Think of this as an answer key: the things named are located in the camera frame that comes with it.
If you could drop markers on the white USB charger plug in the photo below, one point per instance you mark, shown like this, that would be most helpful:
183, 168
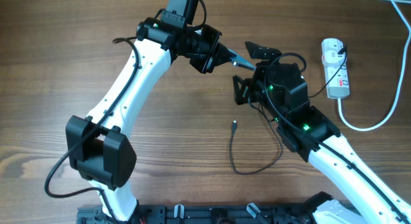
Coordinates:
331, 58

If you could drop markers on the Galaxy S25 smartphone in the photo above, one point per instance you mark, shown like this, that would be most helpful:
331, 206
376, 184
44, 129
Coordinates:
239, 61

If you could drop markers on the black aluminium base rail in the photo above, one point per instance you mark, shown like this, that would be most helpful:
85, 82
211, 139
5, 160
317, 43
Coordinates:
252, 213

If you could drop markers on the white power strip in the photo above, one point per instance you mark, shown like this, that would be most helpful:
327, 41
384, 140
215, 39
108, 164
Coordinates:
337, 82

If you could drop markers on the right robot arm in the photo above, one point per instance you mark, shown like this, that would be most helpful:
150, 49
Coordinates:
304, 129

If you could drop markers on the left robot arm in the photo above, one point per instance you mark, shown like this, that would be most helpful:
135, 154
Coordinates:
98, 145

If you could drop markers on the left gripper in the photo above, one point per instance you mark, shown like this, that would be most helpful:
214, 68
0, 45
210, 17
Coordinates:
207, 63

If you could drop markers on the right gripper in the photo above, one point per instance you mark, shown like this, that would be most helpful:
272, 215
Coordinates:
246, 95

